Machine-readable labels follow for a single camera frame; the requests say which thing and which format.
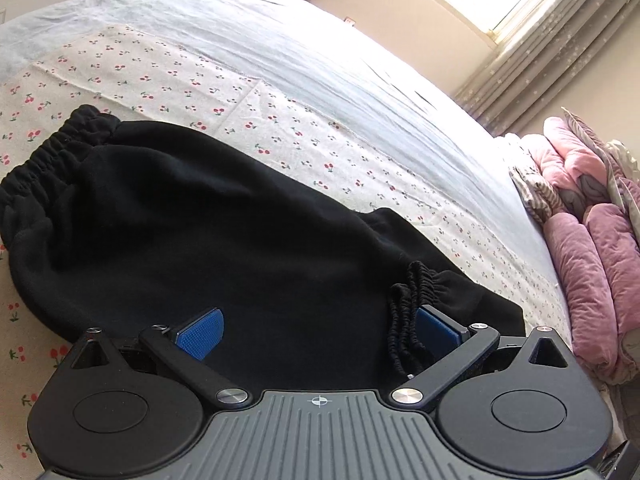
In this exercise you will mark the mauve velvet quilt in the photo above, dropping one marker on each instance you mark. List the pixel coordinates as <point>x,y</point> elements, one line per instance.
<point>585,270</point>

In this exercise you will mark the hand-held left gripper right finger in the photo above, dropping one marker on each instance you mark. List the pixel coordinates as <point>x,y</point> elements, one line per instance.
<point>439,331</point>

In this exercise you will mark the striped blanket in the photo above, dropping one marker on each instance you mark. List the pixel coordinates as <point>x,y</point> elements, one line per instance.
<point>535,185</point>

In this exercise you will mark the cherry print bed sheet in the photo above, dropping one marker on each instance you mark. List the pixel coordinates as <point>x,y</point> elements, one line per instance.
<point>165,75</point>

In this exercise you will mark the black pants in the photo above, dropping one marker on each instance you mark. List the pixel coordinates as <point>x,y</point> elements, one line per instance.
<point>210,240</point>

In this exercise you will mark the light pink quilt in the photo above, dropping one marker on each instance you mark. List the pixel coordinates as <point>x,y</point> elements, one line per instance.
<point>570,160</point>

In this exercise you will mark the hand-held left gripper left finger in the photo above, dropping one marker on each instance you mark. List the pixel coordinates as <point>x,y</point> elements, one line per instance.
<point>200,334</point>

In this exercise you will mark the grey-blue bed sheet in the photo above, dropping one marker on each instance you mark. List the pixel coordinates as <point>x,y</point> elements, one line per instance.
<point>250,25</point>

